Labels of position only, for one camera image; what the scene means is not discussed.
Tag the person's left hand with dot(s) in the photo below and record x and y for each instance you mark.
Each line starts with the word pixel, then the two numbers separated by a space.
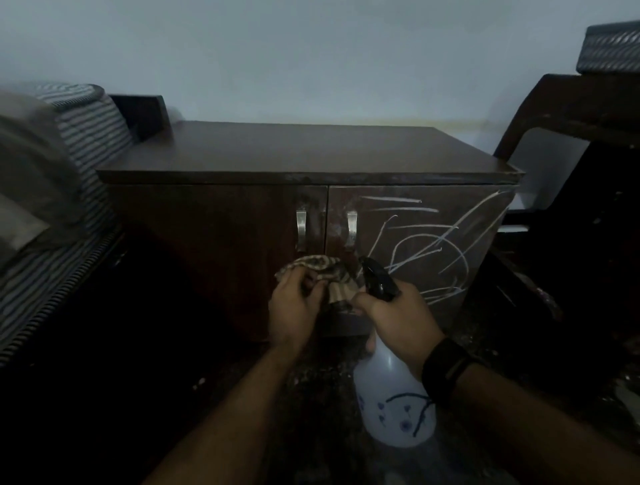
pixel 292 315

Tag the person's right hand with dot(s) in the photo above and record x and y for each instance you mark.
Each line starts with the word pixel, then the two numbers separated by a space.
pixel 405 325

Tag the checkered cleaning cloth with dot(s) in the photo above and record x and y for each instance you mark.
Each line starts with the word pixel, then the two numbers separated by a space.
pixel 342 287

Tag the white spray bottle black trigger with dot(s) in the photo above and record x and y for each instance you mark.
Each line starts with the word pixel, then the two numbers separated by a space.
pixel 390 399

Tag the person's right forearm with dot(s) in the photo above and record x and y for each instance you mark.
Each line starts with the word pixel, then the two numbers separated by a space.
pixel 540 429

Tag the person's left forearm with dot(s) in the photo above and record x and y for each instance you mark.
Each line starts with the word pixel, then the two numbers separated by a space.
pixel 230 429

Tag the brown wooden cabinet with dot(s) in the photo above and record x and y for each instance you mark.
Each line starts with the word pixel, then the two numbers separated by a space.
pixel 300 150

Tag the black wristwatch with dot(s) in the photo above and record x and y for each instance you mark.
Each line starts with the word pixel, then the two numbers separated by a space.
pixel 445 370

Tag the black mesh chair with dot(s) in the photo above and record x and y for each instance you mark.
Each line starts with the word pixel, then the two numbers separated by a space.
pixel 590 240

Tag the striped quilted mattress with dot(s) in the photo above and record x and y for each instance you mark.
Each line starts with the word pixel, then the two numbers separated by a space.
pixel 95 130

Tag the tan bed sheet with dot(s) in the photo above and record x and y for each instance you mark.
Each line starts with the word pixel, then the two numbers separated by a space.
pixel 35 165

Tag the grey woven pattern box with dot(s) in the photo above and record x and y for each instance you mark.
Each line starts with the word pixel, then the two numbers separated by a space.
pixel 610 50

